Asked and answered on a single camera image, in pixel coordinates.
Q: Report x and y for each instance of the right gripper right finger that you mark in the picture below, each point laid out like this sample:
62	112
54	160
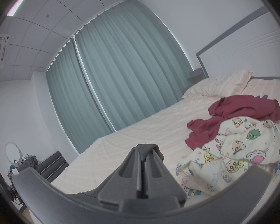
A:
158	185

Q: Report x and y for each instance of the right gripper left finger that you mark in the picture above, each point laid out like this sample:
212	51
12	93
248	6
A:
126	183

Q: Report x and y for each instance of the black T-shirt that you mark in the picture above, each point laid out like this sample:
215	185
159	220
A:
147	152

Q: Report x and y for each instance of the bed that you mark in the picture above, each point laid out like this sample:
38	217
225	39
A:
142	134

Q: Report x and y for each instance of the dark grey chest of drawers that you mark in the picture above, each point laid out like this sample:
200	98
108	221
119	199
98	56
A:
53	164

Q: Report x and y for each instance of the white printed pyjama garment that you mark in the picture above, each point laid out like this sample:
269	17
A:
242	148

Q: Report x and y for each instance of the black bag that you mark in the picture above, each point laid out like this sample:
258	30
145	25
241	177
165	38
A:
30	162

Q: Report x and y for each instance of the blue-green curtain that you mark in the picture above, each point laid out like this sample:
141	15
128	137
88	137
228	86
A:
130	62
79	97

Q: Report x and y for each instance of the dark red garment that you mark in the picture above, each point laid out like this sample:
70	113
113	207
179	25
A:
242	108

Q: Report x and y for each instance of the grey bedside table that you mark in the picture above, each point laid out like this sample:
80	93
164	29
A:
197	77

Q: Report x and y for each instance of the round white mirror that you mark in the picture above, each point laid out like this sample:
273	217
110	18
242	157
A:
13	153

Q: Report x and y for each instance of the cream pillow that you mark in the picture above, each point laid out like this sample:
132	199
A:
219	85

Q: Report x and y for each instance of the purple garment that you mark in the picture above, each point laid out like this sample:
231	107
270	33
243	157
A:
262	97

